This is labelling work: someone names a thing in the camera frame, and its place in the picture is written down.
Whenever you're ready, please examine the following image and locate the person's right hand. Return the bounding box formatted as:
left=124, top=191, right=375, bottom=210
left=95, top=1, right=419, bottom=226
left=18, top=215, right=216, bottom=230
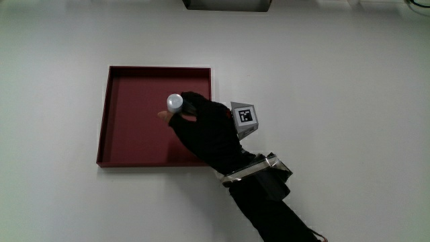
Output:
left=157, top=91, right=260, bottom=175

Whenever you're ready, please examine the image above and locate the white glue stick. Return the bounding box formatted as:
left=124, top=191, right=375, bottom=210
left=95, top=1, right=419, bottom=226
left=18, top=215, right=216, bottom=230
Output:
left=166, top=93, right=198, bottom=117

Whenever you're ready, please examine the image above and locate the person's right forearm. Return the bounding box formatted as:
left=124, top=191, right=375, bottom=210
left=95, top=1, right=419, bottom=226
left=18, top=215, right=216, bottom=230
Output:
left=220, top=153, right=323, bottom=242

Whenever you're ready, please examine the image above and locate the dark red square tray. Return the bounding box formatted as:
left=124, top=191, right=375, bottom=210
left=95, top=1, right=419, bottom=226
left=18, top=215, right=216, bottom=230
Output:
left=96, top=65, right=212, bottom=168

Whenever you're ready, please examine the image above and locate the grey box fixture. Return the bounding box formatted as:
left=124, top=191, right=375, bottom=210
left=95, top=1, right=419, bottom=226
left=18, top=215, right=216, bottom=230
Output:
left=181, top=0, right=273, bottom=13

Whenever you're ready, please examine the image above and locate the thin red cable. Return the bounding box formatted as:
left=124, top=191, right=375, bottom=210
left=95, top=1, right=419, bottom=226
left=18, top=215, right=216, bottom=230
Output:
left=310, top=229, right=329, bottom=242

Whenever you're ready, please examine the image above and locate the black cable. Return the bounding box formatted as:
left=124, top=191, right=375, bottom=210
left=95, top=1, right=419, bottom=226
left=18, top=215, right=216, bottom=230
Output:
left=405, top=0, right=430, bottom=9

